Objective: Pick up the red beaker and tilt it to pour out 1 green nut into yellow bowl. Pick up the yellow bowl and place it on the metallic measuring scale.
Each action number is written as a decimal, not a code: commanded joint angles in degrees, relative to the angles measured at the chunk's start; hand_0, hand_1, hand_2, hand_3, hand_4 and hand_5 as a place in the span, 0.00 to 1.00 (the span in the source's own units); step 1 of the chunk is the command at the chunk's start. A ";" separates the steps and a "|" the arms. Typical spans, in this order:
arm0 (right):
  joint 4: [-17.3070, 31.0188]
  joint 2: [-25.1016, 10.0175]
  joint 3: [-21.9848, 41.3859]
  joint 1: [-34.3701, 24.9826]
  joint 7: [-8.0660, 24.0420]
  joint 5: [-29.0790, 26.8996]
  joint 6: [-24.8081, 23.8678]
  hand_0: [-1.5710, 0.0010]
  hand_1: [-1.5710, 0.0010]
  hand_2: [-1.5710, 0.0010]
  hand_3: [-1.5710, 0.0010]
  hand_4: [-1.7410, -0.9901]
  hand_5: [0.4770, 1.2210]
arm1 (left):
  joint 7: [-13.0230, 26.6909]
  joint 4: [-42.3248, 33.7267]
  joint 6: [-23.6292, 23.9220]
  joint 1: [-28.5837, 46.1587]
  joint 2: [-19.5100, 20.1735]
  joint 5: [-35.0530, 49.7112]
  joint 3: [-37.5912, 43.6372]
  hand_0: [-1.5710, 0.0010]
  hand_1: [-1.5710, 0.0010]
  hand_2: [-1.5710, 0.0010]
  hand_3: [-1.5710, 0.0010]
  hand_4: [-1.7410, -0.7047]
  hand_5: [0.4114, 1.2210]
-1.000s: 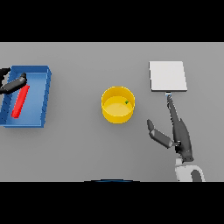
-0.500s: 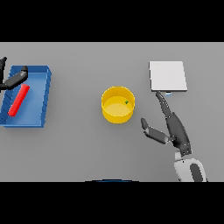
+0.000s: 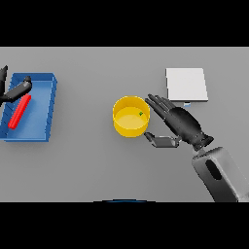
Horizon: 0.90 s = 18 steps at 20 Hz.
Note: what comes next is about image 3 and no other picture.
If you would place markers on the pale square measuring scale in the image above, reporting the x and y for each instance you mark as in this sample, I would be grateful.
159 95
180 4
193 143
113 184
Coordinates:
186 84

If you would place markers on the green nut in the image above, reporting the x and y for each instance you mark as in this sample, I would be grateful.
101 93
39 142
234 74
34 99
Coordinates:
140 113

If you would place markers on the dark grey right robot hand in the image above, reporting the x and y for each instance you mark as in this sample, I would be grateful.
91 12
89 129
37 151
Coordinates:
181 122

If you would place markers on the blue tray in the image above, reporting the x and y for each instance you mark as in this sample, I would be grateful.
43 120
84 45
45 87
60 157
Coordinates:
32 110

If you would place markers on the red beaker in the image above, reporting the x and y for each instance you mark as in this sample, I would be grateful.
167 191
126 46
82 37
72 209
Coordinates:
19 112

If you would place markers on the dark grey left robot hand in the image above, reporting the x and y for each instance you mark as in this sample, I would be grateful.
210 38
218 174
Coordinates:
16 91

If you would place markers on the yellow bowl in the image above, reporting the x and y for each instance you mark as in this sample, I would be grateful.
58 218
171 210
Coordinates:
131 118

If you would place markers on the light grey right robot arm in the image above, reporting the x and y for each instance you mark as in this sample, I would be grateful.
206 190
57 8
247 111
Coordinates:
223 176

